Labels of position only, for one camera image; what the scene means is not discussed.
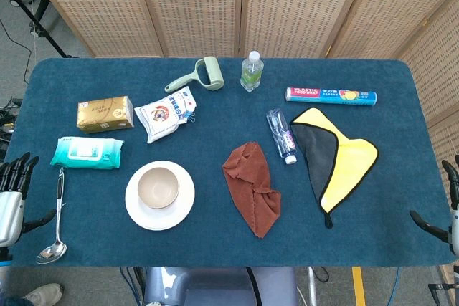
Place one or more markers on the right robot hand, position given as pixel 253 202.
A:
pixel 452 213

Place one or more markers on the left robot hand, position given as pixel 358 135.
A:
pixel 10 209

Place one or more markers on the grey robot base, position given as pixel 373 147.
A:
pixel 218 286

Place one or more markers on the steel ladle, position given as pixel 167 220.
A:
pixel 57 213

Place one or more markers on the beige shoe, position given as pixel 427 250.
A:
pixel 44 293

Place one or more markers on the teal wet wipes pack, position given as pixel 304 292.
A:
pixel 87 153

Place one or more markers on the yellow and grey cloth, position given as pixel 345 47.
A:
pixel 344 155

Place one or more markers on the gold tissue box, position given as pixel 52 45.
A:
pixel 104 114

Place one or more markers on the small beige bowl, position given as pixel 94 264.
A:
pixel 158 188

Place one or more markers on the white plate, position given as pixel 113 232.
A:
pixel 160 216

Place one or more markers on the plastic food wrap box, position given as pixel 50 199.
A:
pixel 331 96

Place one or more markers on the white printed food bag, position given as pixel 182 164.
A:
pixel 161 116

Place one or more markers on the clear toothbrush tube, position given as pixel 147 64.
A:
pixel 282 135

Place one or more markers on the black tripod stand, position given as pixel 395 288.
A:
pixel 32 15

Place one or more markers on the blue binder clip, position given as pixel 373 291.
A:
pixel 190 116

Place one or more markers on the rust brown cloth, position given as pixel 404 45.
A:
pixel 251 184

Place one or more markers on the blue table cloth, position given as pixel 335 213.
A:
pixel 229 248

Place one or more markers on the green lint roller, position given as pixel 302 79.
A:
pixel 201 76

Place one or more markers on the clear water bottle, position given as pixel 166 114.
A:
pixel 251 72

